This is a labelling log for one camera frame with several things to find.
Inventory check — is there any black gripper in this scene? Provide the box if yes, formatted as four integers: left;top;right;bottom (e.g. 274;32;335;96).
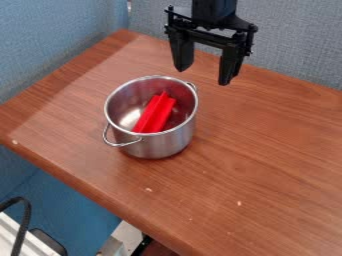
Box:
165;0;257;86

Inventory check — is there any red plastic block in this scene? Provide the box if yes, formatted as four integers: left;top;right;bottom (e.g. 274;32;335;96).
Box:
132;92;176;133

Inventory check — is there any stainless steel pot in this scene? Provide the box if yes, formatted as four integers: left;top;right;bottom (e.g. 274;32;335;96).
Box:
103;75;199;159

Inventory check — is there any white box lower left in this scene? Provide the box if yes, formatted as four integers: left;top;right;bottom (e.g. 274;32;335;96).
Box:
0;213;49;256

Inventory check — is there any grey table leg bracket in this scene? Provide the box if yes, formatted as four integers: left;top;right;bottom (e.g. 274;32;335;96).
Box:
96;221;143;256

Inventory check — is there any black cable loop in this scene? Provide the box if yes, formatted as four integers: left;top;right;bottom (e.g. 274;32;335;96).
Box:
0;196;33;256

